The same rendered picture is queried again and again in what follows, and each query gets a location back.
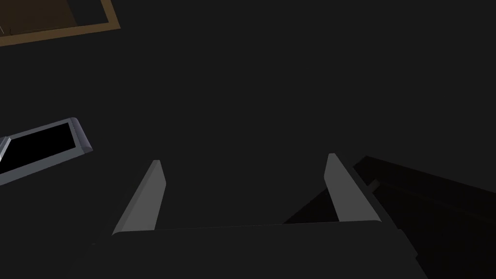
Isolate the grey framed window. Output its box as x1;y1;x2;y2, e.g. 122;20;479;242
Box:
0;117;93;186

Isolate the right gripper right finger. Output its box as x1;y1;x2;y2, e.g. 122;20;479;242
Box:
323;153;400;230

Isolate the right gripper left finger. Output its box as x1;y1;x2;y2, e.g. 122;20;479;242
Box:
111;159;167;236

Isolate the brown framed picture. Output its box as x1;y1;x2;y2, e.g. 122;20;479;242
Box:
0;0;122;47

